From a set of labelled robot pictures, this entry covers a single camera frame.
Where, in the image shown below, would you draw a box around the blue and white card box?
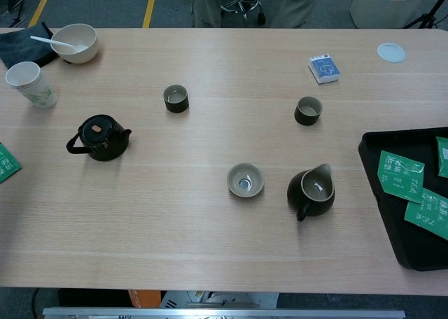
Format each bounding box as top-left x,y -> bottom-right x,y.
307,52 -> 341,85

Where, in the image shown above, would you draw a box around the dark tea pitcher with handle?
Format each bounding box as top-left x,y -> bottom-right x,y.
286,163 -> 336,222

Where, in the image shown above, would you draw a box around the wide grey tea bowl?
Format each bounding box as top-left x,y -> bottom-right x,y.
226,162 -> 265,198

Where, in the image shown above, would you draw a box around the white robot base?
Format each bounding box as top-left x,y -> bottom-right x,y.
159,290 -> 280,309

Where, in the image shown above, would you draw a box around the aluminium rail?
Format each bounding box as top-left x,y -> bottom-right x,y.
41,306 -> 406,319

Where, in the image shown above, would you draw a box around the black tripod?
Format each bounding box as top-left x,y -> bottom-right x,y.
402,0 -> 448,29

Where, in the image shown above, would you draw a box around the dark grey cloth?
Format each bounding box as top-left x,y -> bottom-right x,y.
0,22 -> 59,69

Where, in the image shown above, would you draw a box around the green tea packet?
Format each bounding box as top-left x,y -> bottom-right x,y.
403,187 -> 448,241
0,142 -> 22,185
377,150 -> 426,204
435,136 -> 448,179

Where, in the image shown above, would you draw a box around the person leg khaki trousers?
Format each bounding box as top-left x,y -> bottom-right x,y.
271,0 -> 321,29
190,0 -> 223,29

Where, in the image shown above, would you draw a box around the black teapot with handle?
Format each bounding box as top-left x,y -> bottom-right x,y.
66,114 -> 133,162

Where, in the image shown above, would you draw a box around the cream bowl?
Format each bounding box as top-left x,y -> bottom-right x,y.
50,23 -> 98,65

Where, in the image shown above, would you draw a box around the white paper cup green print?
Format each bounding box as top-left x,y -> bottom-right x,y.
5,61 -> 58,110

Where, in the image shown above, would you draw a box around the grey round table cap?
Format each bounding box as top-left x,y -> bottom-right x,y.
377,42 -> 407,64

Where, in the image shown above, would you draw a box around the dark cylindrical teacup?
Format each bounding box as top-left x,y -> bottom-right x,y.
162,84 -> 190,113
293,96 -> 323,127

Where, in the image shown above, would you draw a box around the white plastic spoon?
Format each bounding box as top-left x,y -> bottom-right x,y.
29,35 -> 89,53

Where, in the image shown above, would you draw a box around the white storage bin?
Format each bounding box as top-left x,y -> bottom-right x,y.
349,0 -> 426,29

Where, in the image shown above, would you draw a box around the orange object under table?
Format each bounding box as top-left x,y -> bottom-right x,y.
127,289 -> 162,309

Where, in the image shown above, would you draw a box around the black plastic tray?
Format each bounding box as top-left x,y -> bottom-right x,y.
357,126 -> 448,272

